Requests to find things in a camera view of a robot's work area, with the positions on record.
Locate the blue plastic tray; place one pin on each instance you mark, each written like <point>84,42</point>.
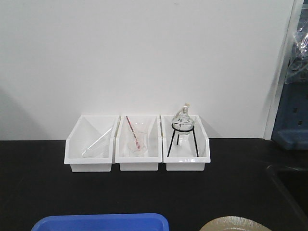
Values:
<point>104,222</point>

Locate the beige plate with black rim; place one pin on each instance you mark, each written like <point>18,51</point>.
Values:
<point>237,223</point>

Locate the round glass alcohol lamp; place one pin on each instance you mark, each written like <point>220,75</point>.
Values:
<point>182,121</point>

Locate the middle white storage bin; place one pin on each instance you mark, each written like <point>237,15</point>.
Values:
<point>153,156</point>

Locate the white storage bin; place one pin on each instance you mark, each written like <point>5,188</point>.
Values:
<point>153,156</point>
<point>183,155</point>
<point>87,130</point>

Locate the right white storage bin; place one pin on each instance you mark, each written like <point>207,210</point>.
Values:
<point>183,155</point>

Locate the left white storage bin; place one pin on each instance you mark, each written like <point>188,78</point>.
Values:
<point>87,130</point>

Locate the blue shelf unit with bags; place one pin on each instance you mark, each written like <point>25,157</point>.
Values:
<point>291,124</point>

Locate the black wire tripod stand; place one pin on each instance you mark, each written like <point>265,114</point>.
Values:
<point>182,132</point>

